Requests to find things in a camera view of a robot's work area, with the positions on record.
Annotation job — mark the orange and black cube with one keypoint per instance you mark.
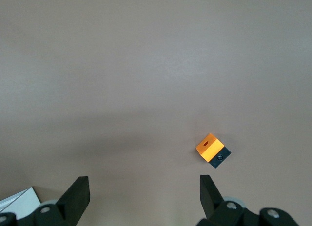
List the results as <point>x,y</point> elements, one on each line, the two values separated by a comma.
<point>209,150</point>

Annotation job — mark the brown table mat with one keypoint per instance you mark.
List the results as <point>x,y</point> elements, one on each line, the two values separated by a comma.
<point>146,65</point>

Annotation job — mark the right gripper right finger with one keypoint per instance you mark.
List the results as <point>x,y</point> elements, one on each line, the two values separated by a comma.
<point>209,199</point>

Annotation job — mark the white drawer cabinet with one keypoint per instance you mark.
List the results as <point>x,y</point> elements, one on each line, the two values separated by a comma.
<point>19,204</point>

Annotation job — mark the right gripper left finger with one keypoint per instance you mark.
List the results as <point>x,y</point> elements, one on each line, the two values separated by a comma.
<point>73,199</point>

